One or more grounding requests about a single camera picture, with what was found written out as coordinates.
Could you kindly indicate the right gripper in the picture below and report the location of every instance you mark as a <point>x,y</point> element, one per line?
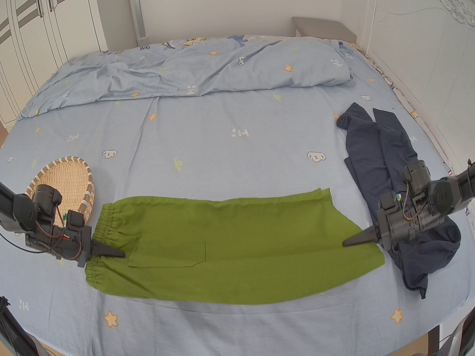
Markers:
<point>404,224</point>

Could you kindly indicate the white wardrobe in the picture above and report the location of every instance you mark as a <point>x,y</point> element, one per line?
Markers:
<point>29,32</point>

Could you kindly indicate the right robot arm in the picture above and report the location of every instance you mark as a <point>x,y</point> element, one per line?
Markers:
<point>447,195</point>

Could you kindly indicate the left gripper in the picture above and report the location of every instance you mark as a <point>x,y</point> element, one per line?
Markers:
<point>52,245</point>

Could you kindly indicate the dark blue garment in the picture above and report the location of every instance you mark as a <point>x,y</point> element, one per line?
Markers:
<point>367,154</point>

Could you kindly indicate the grey bedside table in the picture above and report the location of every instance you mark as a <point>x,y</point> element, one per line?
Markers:
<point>319,26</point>

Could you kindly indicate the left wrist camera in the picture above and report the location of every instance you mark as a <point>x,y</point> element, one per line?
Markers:
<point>75,221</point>

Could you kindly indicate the grey vertical pipe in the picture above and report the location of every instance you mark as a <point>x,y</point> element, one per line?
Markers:
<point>135,9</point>

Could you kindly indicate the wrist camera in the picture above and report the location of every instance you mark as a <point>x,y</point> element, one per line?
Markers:
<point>75,221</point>
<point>389,203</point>

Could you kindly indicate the round woven basket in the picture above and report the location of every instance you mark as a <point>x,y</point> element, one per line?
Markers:
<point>70,180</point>

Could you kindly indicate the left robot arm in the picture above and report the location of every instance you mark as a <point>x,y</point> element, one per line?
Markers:
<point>18,213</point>

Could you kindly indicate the pale blue quilt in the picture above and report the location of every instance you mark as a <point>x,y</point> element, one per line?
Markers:
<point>222,69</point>

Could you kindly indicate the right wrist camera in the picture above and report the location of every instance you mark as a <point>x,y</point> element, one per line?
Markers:
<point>389,203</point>

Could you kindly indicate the green trousers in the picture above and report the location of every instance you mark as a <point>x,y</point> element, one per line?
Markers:
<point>241,247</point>

